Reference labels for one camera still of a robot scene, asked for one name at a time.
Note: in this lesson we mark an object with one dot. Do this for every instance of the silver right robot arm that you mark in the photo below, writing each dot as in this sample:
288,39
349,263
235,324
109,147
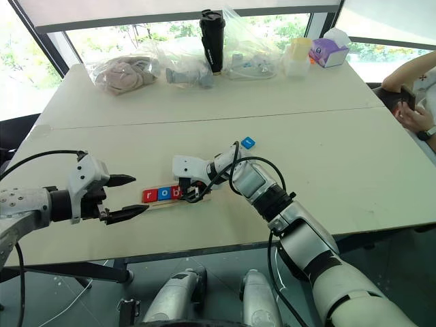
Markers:
299,245

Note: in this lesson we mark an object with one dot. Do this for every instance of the plastic bag of brown plush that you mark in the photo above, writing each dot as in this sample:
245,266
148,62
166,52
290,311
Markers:
122,76

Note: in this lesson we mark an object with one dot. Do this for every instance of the plastic bag of grey parts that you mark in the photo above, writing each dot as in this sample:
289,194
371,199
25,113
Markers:
187,68

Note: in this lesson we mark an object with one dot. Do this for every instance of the dark smartphone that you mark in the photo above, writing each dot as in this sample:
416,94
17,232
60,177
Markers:
408,97

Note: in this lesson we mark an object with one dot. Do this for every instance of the person's dark-haired head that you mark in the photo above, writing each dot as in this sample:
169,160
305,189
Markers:
390,100

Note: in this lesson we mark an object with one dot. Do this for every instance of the blue letter block t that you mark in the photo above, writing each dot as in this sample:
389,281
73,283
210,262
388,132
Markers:
248,142

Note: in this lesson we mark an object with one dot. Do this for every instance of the black travel tumbler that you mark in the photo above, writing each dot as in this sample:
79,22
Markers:
212,41

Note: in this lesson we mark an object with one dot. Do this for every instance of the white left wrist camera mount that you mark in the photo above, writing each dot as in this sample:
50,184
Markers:
86,170

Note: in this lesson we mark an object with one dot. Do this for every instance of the black metal bracket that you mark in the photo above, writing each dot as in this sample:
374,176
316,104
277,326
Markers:
129,311

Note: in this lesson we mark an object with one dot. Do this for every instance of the white container with yellow cup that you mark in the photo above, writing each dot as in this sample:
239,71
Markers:
297,58

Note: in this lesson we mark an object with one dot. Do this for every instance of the blue letter block o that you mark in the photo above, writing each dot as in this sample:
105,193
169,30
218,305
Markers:
164,194

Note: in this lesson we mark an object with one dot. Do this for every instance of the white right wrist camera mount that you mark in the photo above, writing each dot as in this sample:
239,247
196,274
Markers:
187,167

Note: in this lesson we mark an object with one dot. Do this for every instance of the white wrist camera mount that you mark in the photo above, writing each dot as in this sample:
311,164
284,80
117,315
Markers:
86,170
187,167

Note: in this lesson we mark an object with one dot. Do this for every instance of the black chair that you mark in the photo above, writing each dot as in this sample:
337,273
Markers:
15,136

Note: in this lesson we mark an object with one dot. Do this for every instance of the silver robot leg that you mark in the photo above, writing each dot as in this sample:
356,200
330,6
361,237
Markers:
173,296
259,299

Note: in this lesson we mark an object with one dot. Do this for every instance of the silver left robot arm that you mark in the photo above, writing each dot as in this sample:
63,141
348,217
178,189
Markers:
24,207

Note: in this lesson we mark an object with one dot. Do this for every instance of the clear plastic bag of items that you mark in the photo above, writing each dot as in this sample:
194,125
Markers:
250,54

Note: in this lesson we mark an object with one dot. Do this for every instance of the black table leg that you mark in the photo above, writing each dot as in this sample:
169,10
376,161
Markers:
78,270

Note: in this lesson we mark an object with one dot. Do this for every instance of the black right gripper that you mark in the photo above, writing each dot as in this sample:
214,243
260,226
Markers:
185,184

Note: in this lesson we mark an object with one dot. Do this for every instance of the red letter block b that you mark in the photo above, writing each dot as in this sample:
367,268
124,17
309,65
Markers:
175,193

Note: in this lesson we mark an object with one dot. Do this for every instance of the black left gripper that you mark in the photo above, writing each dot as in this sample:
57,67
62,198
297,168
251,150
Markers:
91,202

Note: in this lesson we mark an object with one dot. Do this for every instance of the purple tissue box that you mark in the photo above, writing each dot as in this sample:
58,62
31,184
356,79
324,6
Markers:
327,51

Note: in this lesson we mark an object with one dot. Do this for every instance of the person's hand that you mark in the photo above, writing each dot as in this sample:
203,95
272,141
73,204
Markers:
417,119

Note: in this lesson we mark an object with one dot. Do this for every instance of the black wristwatch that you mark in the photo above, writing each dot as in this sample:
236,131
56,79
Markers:
426,134

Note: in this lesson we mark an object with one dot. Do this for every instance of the wooden tray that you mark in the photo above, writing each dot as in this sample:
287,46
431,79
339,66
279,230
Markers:
163,204

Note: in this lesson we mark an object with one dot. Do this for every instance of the red letter block r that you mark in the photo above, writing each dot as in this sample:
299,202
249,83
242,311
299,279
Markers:
150,196

